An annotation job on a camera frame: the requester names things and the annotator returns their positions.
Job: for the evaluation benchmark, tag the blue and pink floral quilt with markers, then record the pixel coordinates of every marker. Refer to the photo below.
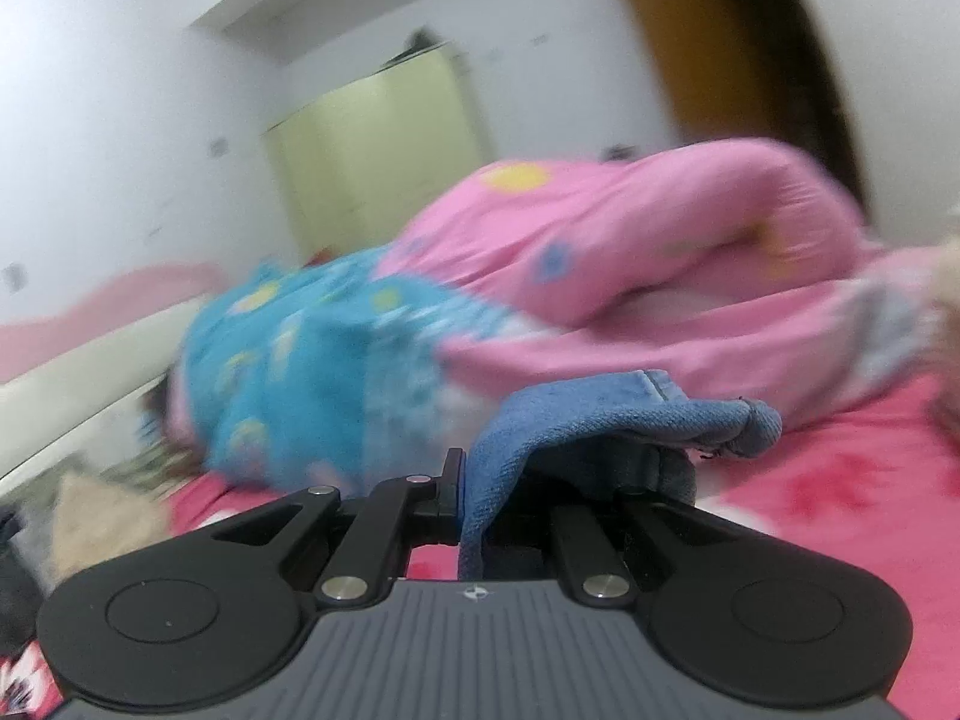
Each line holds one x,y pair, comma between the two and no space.
600,255

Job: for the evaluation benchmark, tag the wooden door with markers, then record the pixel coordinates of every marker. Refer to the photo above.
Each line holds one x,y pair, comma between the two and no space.
690,37

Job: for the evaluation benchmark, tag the beige pants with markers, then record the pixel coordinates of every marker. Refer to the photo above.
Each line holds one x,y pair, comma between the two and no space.
97,525

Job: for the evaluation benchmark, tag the blue jeans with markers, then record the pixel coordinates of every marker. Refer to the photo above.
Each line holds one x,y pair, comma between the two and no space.
585,420

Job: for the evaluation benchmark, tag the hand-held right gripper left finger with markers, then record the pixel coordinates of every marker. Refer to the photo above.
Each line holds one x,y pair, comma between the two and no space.
450,502

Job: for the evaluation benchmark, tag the pink and white headboard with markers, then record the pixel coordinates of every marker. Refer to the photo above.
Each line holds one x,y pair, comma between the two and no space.
75,360

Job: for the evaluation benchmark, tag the pink floral bed blanket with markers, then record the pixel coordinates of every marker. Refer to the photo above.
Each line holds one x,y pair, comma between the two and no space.
840,480

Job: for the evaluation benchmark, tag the sleeping person head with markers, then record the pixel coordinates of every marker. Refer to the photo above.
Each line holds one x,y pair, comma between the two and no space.
161,420

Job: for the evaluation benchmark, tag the pale yellow wardrobe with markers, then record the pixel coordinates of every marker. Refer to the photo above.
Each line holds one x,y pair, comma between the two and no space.
375,157

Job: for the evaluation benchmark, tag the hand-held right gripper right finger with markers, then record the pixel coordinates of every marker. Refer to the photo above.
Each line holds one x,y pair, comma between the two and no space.
592,555

